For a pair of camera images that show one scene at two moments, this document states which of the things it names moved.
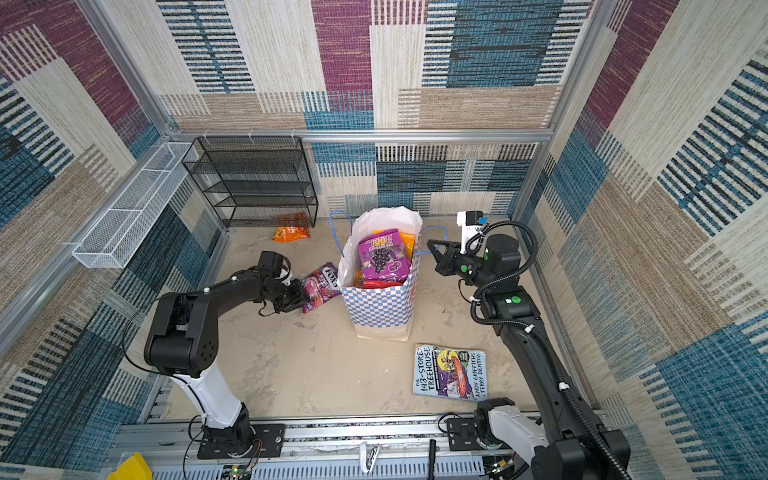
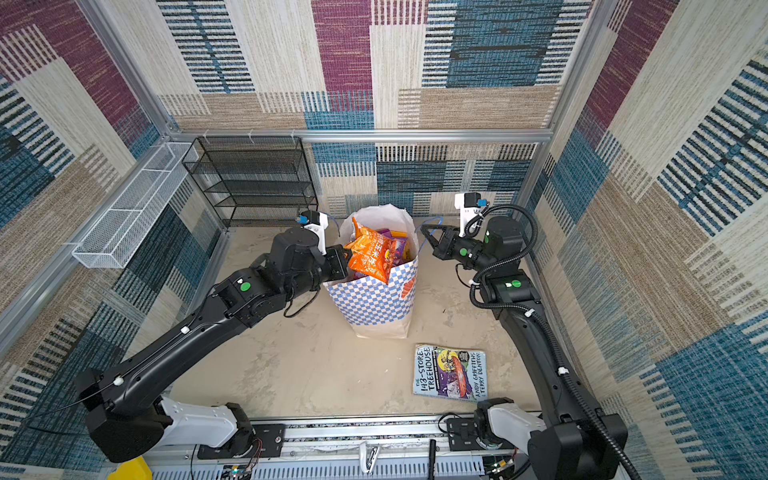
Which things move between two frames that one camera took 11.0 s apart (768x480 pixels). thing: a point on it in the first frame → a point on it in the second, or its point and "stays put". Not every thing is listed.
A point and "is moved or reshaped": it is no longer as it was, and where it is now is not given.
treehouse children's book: [450, 373] stays put
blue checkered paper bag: [377, 272] is moved or reshaped
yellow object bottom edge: [134, 467] stays put
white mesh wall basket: [109, 243] stays put
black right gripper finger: [449, 263] → [425, 229]
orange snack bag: [286, 234] is moved or reshaped
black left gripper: [297, 300] → [339, 267]
